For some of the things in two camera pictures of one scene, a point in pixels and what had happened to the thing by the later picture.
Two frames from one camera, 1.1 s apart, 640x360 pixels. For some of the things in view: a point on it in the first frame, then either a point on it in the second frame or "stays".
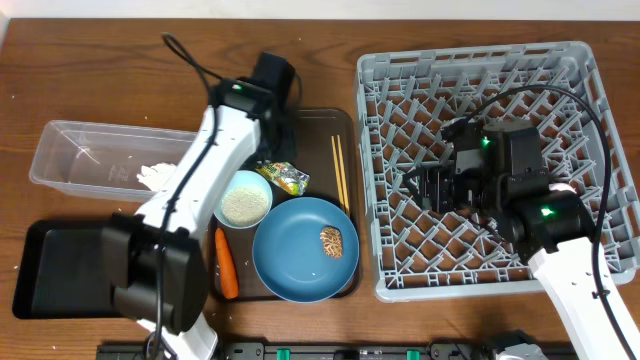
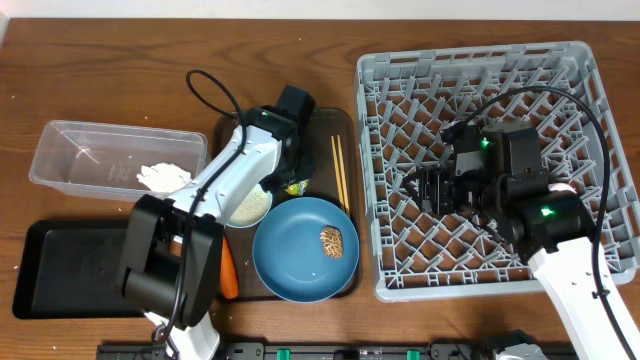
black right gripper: (435, 182) stays
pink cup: (560, 186) stays
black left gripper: (282, 138) to (288, 170)
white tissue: (155, 176) stays
